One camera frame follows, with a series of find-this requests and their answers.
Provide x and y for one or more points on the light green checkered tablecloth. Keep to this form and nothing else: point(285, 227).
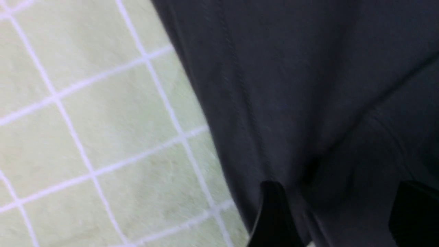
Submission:
point(103, 143)

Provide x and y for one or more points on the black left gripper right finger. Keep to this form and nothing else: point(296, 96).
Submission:
point(414, 219)

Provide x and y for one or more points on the dark gray long-sleeved shirt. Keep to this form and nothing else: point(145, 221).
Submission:
point(336, 100)

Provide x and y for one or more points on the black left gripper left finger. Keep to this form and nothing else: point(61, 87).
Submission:
point(274, 226)

